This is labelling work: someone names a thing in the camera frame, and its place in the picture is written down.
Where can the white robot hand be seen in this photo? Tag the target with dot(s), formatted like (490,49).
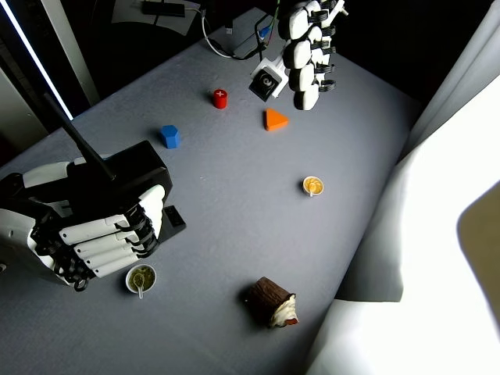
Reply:
(301,54)
(97,234)

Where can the toy bowl of green soup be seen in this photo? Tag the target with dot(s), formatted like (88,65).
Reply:
(140,278)

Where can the orange triangle block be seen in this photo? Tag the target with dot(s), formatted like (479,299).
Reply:
(275,119)

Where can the red cylinder block white cross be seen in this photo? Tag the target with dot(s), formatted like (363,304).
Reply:
(220,99)

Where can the blue hexagon block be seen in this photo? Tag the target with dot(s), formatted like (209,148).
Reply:
(170,136)

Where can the toy bowl of orange soup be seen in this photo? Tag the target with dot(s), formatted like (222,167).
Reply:
(313,185)

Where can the white side panel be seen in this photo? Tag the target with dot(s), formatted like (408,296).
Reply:
(19,113)

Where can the grey table cloth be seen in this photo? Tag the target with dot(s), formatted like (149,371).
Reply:
(242,234)

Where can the black flat device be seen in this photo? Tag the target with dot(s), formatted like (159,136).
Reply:
(164,8)

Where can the white paper sheet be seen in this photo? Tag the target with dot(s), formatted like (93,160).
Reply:
(125,13)

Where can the toy chocolate cupcake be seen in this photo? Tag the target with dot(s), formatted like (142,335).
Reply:
(267,298)

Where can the white light strip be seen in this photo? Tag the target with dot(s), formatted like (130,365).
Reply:
(35,58)

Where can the white backdrop sheet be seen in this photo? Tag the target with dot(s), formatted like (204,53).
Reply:
(429,234)

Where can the beige rounded board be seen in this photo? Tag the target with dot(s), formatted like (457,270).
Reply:
(482,242)

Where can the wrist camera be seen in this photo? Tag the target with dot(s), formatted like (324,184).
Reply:
(267,82)

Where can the white post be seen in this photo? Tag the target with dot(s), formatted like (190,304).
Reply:
(74,51)

